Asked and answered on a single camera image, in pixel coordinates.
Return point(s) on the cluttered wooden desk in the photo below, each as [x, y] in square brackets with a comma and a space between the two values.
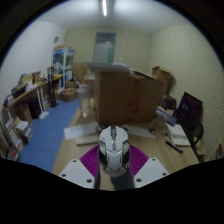
[23, 91]

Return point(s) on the brown cardboard box under desk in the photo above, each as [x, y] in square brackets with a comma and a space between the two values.
[24, 112]

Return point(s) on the black office chair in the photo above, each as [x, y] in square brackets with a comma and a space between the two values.
[189, 111]

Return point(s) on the tall black stand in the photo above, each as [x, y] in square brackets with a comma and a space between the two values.
[52, 86]

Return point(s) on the white and grey computer mouse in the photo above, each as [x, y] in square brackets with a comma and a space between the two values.
[114, 153]

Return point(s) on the flat white slim box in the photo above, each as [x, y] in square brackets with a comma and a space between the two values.
[86, 140]

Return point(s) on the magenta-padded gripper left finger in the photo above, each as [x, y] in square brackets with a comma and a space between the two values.
[78, 171]

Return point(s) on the open cardboard box on floor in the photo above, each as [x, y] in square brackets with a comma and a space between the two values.
[68, 95]

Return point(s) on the stack of books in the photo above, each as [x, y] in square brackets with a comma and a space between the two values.
[24, 131]

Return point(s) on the blue and white display cabinet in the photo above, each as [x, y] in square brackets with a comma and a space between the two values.
[63, 66]

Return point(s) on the clear plastic water jug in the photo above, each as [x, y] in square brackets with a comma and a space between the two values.
[85, 100]

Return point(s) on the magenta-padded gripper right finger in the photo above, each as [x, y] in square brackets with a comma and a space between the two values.
[151, 170]

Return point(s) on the large brown cardboard box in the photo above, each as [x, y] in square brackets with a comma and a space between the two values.
[126, 98]

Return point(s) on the black box under desk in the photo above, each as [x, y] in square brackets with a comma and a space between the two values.
[35, 108]

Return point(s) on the white paper sheet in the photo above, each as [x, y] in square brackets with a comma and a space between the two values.
[141, 131]
[80, 130]

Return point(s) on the open white notebook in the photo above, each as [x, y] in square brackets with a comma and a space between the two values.
[178, 135]

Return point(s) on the ceiling tube light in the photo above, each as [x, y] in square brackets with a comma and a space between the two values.
[104, 7]

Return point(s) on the black marker pen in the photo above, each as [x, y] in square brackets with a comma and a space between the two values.
[174, 146]

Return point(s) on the small open cardboard box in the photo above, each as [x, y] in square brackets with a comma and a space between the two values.
[161, 76]

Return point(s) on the round wall clock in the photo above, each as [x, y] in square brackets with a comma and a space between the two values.
[56, 39]

